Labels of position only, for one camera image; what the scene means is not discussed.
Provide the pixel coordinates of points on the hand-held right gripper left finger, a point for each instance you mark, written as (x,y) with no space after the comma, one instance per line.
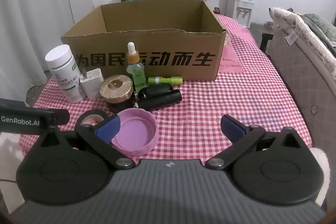
(109,129)

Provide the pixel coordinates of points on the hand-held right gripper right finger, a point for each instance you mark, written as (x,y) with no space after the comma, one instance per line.
(231,127)

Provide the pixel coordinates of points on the pink round container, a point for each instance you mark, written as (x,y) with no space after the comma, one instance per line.
(136,132)

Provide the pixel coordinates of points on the dark jar with gold lid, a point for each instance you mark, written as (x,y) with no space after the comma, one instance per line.
(115,87)

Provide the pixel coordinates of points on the white charger plug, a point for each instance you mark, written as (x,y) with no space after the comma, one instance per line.
(92,85)

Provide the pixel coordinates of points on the black cylinder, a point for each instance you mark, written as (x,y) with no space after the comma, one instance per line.
(160,100)

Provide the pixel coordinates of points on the green dropper bottle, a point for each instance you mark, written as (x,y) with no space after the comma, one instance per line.
(137,74)

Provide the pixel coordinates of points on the green lip balm tube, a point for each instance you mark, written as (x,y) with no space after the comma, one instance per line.
(168,80)

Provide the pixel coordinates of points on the large brown cardboard box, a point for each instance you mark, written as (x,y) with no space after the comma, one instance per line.
(183,43)

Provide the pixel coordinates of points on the black tape roll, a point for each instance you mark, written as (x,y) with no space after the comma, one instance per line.
(92,112)

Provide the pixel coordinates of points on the pink checkered tablecloth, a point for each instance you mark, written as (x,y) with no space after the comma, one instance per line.
(210,108)

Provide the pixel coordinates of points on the black oval case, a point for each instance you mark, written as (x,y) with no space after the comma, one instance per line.
(155,90)

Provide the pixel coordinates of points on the white supplement bottle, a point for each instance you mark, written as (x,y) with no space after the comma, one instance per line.
(65,74)

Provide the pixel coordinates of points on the white curtain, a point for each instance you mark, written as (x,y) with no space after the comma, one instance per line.
(26,16)

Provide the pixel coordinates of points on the white water dispenser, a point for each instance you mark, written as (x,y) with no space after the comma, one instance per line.
(239,11)

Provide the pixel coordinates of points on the white lace cover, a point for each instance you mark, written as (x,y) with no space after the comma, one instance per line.
(291,22)

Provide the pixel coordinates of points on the grey-green blanket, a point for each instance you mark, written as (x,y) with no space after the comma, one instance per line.
(317,24)

